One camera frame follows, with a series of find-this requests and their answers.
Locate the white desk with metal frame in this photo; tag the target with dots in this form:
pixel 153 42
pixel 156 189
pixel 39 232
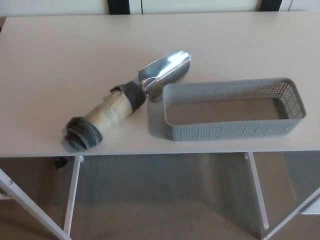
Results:
pixel 75 50

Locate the white cabinet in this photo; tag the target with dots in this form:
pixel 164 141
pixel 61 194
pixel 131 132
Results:
pixel 200 5

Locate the grey perforated plastic basket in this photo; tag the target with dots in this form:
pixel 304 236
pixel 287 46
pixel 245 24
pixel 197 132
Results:
pixel 225 130

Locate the black caster wheel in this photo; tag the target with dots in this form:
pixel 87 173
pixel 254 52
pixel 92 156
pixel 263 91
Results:
pixel 61 163

